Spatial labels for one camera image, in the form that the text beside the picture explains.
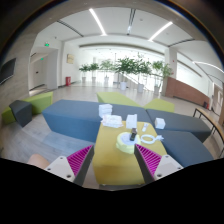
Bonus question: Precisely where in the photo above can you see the wooden table black frame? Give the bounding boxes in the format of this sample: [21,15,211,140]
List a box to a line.
[193,108,224,158]

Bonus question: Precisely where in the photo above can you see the blue-grey bench right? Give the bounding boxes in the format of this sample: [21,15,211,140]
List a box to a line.
[146,109,213,167]

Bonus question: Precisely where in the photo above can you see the person's hand lower left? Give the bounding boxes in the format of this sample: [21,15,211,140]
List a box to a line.
[28,154,49,169]

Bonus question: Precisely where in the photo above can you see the dark grey cube stool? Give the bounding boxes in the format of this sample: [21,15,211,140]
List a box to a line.
[9,100,32,127]

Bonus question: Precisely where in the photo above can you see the green bench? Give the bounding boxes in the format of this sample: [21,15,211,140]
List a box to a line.
[96,92,139,107]
[2,92,53,124]
[144,98,175,112]

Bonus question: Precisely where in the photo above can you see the potted tree far left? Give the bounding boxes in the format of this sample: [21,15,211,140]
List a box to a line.
[79,64,90,83]

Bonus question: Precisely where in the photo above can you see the blue-grey bench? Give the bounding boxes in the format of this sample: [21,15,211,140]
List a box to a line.
[41,99,154,143]
[146,109,213,167]

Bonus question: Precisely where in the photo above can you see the white coiled charging cable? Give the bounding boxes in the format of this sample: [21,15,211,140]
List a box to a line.
[140,133,165,145]

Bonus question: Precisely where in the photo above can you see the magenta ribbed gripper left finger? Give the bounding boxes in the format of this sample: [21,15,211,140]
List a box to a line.
[46,145,94,186]

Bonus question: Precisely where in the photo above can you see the red fire extinguisher box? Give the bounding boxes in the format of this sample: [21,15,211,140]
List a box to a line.
[65,77,71,86]

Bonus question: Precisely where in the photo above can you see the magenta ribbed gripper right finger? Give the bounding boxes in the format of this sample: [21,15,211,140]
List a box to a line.
[134,144,183,184]

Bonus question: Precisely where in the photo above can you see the blue-grey bench left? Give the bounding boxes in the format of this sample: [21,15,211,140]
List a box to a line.
[41,99,154,143]

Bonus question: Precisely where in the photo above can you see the white plastic bag packet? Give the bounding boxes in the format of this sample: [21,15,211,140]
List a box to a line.
[101,115,123,128]

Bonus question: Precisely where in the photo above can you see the dark smartwatch on charger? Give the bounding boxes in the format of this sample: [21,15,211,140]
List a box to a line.
[130,128,137,141]

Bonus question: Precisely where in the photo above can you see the potted tree right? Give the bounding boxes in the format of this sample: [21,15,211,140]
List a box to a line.
[152,61,172,95]

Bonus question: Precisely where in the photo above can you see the green bench centre back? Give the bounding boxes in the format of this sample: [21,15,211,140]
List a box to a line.
[96,92,139,107]

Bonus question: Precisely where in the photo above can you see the green bench far left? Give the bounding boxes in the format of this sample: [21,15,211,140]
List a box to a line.
[2,92,53,124]

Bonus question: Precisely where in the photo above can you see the white stacked boxes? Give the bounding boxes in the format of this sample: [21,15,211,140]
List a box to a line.
[99,104,113,117]

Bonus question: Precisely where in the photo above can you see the green bench right back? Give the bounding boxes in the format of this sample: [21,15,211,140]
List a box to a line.
[144,98,175,112]

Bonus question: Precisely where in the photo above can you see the potted tree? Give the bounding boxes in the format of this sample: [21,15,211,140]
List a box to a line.
[115,57,137,90]
[79,64,90,83]
[152,61,172,95]

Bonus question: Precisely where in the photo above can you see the potted tree centre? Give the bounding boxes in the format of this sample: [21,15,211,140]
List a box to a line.
[115,57,137,90]

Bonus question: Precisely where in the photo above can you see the framed wall picture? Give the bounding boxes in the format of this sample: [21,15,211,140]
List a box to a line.
[67,54,74,64]

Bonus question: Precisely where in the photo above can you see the wall-mounted black screen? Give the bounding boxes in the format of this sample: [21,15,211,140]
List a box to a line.
[0,58,16,85]

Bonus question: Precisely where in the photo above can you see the yellow bench seat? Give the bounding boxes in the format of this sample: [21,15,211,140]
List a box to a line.
[92,120,168,187]

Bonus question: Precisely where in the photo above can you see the yellow-green round charger stand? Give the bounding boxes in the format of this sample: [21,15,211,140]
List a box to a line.
[116,132,141,154]

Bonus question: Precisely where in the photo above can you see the small white adapter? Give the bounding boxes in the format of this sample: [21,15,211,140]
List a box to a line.
[142,123,149,132]

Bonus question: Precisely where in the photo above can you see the white cube box right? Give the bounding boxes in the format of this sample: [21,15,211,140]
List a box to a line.
[154,118,166,129]

